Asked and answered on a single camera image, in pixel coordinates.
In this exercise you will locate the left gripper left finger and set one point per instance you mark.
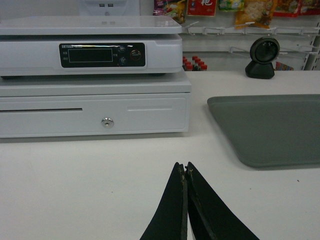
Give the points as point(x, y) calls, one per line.
point(170, 220)

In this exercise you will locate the yellow snack bag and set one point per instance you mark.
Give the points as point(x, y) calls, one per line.
point(256, 14)

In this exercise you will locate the black barcode scanner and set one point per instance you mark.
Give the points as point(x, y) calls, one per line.
point(262, 53)

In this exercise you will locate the grey rectangular serving tray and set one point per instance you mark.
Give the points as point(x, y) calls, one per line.
point(270, 130)

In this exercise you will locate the white cash drawer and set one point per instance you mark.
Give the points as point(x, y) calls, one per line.
point(89, 105)

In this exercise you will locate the white cash register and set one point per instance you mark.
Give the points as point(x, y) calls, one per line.
point(89, 45)

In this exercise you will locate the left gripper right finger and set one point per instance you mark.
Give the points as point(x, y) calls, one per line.
point(210, 218)

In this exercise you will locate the red snack packet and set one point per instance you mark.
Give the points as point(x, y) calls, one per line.
point(201, 8)

